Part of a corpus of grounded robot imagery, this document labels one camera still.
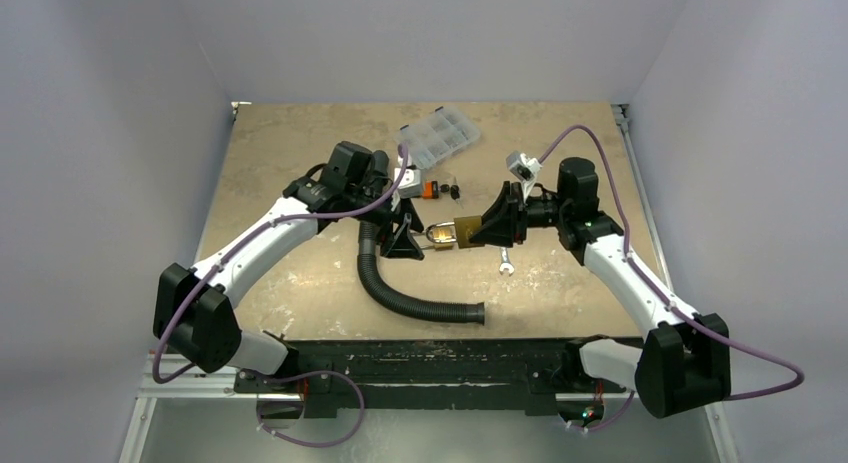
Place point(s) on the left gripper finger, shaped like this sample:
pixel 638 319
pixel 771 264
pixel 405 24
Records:
pixel 408 219
pixel 400 246

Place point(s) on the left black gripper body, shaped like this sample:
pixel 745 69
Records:
pixel 360 196

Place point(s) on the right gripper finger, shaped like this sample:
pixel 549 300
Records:
pixel 505 211
pixel 501 230

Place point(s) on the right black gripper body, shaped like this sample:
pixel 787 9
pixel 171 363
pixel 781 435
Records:
pixel 520 212

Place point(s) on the brass padlock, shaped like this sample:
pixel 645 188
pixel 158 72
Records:
pixel 440 237
pixel 465 227

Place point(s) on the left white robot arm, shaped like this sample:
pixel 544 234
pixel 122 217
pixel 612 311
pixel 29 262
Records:
pixel 195 322

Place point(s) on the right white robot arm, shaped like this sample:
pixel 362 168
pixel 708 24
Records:
pixel 679 366

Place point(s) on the orange padlock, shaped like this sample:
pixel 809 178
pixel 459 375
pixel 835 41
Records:
pixel 431 190

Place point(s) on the silver wrench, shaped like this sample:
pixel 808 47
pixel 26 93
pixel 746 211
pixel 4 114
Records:
pixel 505 267

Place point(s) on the black keys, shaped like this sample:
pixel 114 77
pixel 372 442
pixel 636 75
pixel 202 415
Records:
pixel 452 190

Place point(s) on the clear plastic organizer box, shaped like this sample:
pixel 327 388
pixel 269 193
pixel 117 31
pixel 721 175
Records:
pixel 437 137

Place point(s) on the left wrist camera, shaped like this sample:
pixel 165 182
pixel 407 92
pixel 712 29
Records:
pixel 411 184

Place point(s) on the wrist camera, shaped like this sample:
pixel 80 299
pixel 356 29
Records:
pixel 411 184
pixel 525 169

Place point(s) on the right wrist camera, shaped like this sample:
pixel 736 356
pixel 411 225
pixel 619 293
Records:
pixel 525 169

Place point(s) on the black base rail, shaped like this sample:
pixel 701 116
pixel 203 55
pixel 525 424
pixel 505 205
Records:
pixel 530 375

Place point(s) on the aluminium frame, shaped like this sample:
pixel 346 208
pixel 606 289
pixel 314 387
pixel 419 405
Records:
pixel 196 384

